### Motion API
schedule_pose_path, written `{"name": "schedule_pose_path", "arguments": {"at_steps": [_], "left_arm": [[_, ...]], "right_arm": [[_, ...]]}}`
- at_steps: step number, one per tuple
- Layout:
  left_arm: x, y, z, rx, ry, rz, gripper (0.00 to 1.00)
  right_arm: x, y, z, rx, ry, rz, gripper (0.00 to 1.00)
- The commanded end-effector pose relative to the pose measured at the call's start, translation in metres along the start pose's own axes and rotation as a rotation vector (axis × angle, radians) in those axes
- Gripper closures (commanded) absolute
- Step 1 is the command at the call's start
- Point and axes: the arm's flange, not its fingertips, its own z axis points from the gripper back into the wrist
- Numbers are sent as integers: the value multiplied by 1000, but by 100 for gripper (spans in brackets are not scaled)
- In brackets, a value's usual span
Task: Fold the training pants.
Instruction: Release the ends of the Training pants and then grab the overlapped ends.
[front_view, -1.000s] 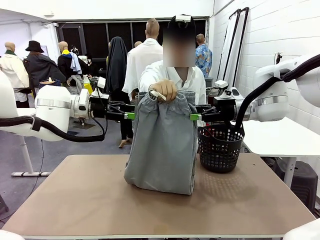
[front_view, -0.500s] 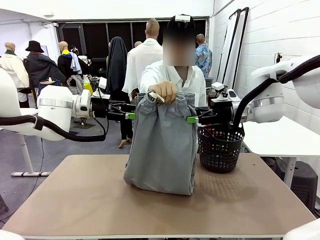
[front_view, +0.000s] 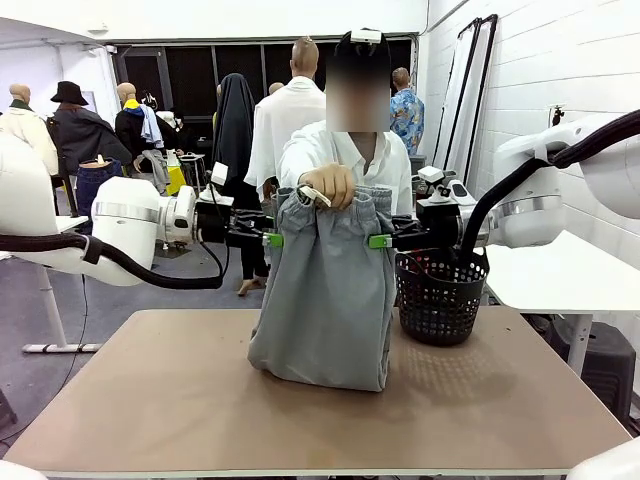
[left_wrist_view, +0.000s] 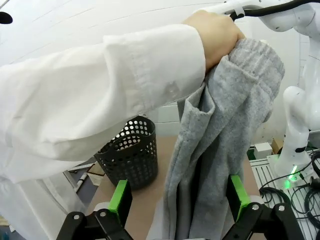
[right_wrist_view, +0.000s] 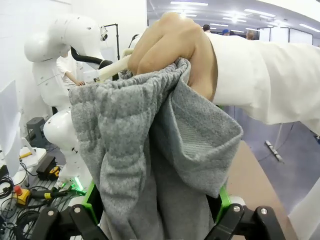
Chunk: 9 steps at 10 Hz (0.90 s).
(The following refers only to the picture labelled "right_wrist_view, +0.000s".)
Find yellow red emergency stop button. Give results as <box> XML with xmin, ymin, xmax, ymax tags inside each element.
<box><xmin>14</xmin><ymin>185</ymin><xmax>31</xmax><ymax>206</ymax></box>

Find grey training pants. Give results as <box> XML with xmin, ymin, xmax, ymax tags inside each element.
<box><xmin>68</xmin><ymin>57</ymin><xmax>245</xmax><ymax>240</ymax></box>

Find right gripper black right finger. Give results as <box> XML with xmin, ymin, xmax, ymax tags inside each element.
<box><xmin>204</xmin><ymin>186</ymin><xmax>286</xmax><ymax>240</ymax></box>

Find white board panel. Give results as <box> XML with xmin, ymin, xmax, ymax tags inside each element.
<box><xmin>0</xmin><ymin>79</ymin><xmax>23</xmax><ymax>176</ymax></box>

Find black light stand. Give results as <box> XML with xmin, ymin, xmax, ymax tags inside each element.
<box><xmin>103</xmin><ymin>23</ymin><xmax>120</xmax><ymax>61</ymax></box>

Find yellow tape measure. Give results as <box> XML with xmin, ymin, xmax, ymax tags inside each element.
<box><xmin>48</xmin><ymin>166</ymin><xmax>61</xmax><ymax>179</ymax></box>

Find yellow black hand tool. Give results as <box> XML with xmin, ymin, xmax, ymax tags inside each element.
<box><xmin>29</xmin><ymin>188</ymin><xmax>70</xmax><ymax>201</ymax></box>

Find person in white t-shirt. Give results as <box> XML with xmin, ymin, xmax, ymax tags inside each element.
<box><xmin>56</xmin><ymin>51</ymin><xmax>87</xmax><ymax>88</ymax></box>

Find grey metal stool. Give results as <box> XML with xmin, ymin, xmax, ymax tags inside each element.
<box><xmin>26</xmin><ymin>117</ymin><xmax>49</xmax><ymax>149</ymax></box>

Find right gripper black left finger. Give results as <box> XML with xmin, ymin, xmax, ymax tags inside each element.
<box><xmin>32</xmin><ymin>178</ymin><xmax>105</xmax><ymax>240</ymax></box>

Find black box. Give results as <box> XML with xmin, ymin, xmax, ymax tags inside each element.
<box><xmin>36</xmin><ymin>155</ymin><xmax>57</xmax><ymax>180</ymax></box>

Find person's right hand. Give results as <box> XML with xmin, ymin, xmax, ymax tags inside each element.
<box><xmin>128</xmin><ymin>11</ymin><xmax>220</xmax><ymax>103</ymax></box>

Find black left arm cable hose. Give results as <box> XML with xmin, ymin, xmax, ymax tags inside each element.
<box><xmin>69</xmin><ymin>44</ymin><xmax>115</xmax><ymax>74</ymax></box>

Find white power strip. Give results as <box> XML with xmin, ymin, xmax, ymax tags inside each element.
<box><xmin>264</xmin><ymin>139</ymin><xmax>286</xmax><ymax>164</ymax></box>

